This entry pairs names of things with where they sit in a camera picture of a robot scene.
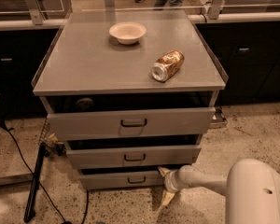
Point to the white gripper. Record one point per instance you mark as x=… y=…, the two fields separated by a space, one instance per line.
x=172 y=180

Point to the grey bottom drawer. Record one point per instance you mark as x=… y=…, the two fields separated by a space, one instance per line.
x=121 y=178

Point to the grey drawer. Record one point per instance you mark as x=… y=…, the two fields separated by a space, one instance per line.
x=131 y=115
x=131 y=152
x=121 y=178

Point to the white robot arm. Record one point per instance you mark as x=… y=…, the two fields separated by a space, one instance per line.
x=251 y=189

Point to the grey middle drawer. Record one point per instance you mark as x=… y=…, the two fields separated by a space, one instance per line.
x=131 y=152

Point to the grey top drawer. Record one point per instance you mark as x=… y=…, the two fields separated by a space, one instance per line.
x=131 y=115

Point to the grey drawer cabinet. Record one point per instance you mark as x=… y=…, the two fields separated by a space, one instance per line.
x=86 y=60

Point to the dark object in top drawer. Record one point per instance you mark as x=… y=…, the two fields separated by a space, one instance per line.
x=84 y=104

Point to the gold crushed soda can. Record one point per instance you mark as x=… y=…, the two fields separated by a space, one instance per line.
x=167 y=65

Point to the black stand leg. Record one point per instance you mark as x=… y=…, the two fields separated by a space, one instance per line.
x=30 y=206

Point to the white paper bowl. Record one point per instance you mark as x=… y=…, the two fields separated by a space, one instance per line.
x=128 y=33

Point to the wire basket with items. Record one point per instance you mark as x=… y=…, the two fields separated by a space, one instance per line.
x=49 y=139

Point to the grey counter rail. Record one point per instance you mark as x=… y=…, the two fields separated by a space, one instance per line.
x=222 y=18

